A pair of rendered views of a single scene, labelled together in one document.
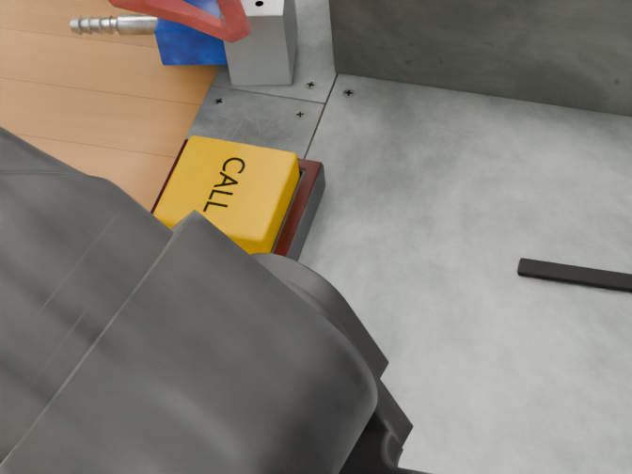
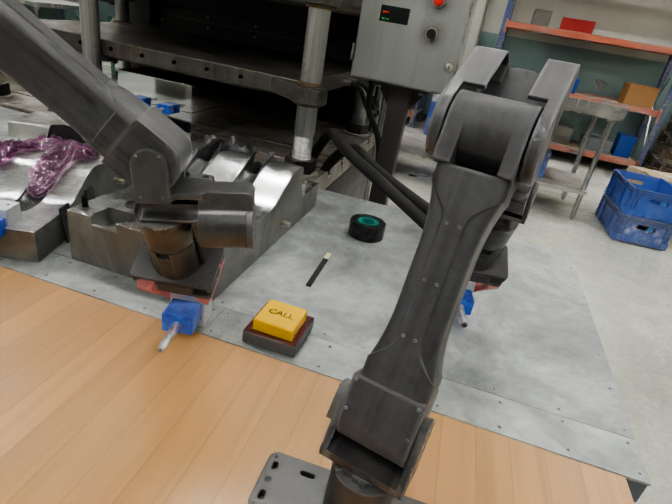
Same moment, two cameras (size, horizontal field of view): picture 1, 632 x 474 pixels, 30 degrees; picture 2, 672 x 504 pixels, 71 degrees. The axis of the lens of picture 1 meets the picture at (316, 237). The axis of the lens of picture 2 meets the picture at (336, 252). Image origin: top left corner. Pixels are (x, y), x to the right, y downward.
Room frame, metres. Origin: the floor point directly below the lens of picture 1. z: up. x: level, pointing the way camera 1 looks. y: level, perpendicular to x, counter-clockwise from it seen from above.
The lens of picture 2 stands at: (0.43, 0.61, 1.23)
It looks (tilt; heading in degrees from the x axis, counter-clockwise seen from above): 27 degrees down; 260
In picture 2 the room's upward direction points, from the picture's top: 10 degrees clockwise
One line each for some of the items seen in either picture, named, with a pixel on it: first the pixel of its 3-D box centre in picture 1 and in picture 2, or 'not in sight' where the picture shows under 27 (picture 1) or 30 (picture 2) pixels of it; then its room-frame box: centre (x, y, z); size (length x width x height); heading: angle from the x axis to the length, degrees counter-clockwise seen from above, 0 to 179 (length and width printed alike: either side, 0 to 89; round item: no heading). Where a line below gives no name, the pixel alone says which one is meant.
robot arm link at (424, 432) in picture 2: not in sight; (374, 433); (0.32, 0.31, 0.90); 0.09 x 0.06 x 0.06; 146
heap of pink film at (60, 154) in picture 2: not in sight; (38, 151); (0.89, -0.36, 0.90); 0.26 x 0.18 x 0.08; 85
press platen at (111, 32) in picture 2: not in sight; (201, 69); (0.73, -1.34, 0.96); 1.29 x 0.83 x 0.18; 158
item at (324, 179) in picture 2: not in sight; (195, 121); (0.75, -1.34, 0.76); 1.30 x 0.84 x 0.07; 158
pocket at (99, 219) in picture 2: not in sight; (113, 226); (0.67, -0.12, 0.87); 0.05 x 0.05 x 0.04; 68
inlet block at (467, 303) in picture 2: not in sight; (459, 303); (0.09, -0.04, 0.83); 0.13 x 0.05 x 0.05; 78
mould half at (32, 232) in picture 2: not in sight; (38, 171); (0.89, -0.36, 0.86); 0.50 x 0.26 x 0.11; 85
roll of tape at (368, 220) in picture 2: not in sight; (366, 228); (0.21, -0.34, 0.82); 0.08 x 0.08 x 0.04
